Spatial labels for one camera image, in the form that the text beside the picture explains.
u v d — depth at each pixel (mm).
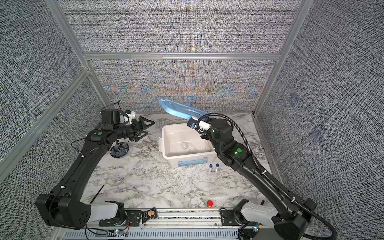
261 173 430
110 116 561
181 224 732
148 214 731
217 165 758
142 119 667
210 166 748
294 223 361
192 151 955
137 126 647
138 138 717
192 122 568
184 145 975
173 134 932
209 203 763
